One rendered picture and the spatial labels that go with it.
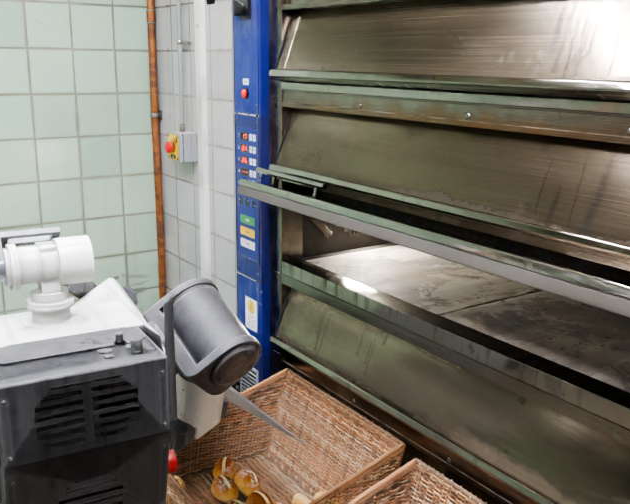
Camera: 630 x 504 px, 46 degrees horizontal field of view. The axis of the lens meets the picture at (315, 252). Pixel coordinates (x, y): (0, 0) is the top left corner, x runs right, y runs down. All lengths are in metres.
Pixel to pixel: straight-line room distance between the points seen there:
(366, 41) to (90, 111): 1.32
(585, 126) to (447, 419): 0.73
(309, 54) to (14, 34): 1.16
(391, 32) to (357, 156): 0.31
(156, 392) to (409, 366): 0.98
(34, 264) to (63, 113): 1.80
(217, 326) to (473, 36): 0.81
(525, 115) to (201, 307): 0.72
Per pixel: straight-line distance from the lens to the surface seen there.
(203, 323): 1.11
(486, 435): 1.67
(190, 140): 2.63
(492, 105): 1.53
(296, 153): 2.07
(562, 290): 1.27
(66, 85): 2.83
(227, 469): 2.21
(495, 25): 1.55
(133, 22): 2.92
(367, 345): 1.95
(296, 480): 2.24
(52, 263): 1.06
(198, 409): 1.26
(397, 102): 1.74
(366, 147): 1.84
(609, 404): 1.45
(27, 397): 0.92
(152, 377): 0.95
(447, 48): 1.62
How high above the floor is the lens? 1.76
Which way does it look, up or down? 15 degrees down
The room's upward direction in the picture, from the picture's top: 1 degrees clockwise
